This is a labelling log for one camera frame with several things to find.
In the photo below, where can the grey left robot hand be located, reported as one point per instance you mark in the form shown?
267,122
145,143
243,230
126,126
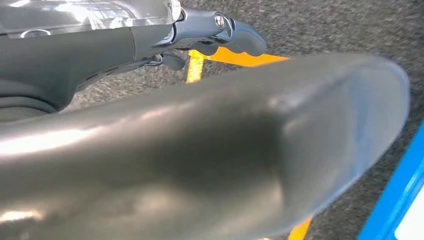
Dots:
66,56

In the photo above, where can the blue steel shelf rack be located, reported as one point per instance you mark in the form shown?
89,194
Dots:
391,205

